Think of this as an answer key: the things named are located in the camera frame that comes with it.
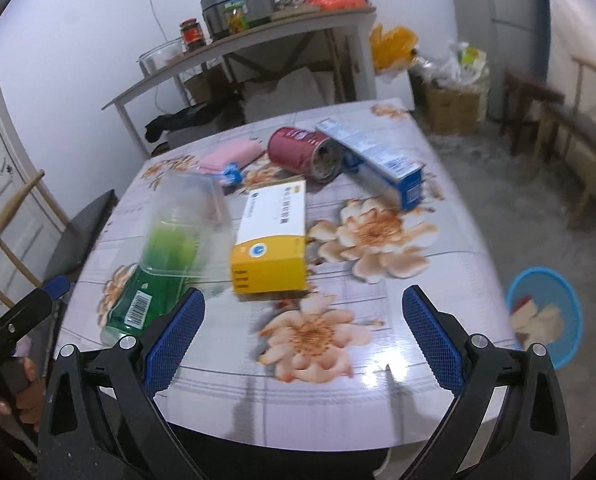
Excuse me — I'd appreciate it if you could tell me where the blue plastic basket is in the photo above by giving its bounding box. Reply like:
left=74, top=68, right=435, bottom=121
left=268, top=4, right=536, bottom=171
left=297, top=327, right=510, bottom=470
left=506, top=267, right=579, bottom=372

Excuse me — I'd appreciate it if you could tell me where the small cardboard box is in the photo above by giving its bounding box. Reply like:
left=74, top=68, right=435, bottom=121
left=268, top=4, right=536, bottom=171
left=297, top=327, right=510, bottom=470
left=184, top=67, right=229, bottom=107

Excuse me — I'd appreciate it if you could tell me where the grey side table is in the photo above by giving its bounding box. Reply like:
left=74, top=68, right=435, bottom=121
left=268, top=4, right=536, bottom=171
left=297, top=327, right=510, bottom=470
left=103, top=6, right=379, bottom=157

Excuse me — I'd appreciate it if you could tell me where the yellow plastic bag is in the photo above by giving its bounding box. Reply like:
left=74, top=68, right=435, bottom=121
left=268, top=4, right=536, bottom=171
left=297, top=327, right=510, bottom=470
left=369, top=25, right=420, bottom=74

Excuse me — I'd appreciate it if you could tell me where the silver foil bag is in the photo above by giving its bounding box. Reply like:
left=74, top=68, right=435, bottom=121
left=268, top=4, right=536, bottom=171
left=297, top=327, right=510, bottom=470
left=410, top=55, right=445, bottom=82

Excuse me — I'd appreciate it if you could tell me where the grey refrigerator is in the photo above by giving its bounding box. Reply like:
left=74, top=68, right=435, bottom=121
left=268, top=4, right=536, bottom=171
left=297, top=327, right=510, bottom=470
left=448, top=0, right=551, bottom=122

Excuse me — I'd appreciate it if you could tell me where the yellow and white box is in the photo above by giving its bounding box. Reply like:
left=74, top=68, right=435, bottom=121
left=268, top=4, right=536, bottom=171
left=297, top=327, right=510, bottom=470
left=230, top=180, right=309, bottom=297

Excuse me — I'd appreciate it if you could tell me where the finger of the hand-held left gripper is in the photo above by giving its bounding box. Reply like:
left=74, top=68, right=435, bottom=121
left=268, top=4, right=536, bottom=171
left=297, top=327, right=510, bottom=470
left=0, top=276, right=74, bottom=361

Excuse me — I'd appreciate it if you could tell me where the black cloth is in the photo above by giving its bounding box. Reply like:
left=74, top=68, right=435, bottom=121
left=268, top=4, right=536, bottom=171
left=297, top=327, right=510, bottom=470
left=145, top=95, right=245, bottom=144

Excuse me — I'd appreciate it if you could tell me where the white door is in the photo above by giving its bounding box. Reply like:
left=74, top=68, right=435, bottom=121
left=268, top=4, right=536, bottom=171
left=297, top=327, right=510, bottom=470
left=0, top=50, right=70, bottom=282

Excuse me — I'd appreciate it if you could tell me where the red drink can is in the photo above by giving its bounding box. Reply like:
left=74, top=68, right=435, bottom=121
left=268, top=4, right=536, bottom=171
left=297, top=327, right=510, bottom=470
left=268, top=126, right=347, bottom=184

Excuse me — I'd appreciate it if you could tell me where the red sauce jar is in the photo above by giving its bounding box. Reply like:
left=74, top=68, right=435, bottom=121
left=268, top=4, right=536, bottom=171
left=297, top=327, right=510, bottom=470
left=180, top=19, right=205, bottom=52

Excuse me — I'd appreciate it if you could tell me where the blue and white toothpaste box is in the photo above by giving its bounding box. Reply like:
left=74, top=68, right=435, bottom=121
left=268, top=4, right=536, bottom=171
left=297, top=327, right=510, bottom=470
left=315, top=117, right=427, bottom=212

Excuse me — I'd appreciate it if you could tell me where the green plastic bottle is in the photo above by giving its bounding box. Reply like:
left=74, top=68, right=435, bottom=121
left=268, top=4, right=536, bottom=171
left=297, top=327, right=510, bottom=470
left=100, top=220, right=199, bottom=347

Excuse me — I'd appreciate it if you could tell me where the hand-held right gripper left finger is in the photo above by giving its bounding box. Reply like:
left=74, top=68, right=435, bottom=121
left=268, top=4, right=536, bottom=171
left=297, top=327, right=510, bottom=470
left=38, top=287, right=206, bottom=480

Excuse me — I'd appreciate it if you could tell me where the glass bowl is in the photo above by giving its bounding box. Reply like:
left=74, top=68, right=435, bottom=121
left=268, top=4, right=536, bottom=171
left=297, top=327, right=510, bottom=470
left=139, top=39, right=185, bottom=77

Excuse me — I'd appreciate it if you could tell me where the person's left hand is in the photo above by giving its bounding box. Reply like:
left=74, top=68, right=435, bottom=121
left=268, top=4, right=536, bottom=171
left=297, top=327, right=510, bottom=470
left=0, top=357, right=46, bottom=433

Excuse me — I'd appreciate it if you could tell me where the pink sponge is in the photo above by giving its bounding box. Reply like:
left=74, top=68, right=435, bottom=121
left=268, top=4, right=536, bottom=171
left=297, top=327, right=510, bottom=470
left=198, top=139, right=263, bottom=177

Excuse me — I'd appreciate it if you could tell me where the dark wooden stool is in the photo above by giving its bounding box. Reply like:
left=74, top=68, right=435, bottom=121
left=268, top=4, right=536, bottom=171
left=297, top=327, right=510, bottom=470
left=500, top=70, right=566, bottom=157

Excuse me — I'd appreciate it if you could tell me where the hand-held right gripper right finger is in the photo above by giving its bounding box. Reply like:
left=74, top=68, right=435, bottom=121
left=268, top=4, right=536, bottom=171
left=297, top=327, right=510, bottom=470
left=402, top=285, right=571, bottom=480

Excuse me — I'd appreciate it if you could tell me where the wooden chair with dark seat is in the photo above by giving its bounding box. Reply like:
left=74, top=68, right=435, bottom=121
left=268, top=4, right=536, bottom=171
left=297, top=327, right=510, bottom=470
left=535, top=55, right=596, bottom=232
left=0, top=170, right=120, bottom=307

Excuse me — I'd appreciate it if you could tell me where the brown paper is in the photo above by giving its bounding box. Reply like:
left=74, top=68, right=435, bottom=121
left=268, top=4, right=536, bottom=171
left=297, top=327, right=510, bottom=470
left=509, top=302, right=564, bottom=345

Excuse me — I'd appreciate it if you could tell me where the clear plastic cup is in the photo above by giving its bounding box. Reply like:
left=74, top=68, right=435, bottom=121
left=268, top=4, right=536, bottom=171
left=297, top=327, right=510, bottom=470
left=138, top=170, right=237, bottom=282

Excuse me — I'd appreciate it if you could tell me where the grey rice cooker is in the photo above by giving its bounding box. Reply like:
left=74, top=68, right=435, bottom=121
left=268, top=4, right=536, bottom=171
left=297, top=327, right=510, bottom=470
left=200, top=0, right=277, bottom=42

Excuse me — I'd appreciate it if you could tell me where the white plastic bag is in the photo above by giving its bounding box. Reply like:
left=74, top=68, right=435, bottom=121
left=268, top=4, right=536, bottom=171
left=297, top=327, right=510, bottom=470
left=438, top=42, right=491, bottom=92

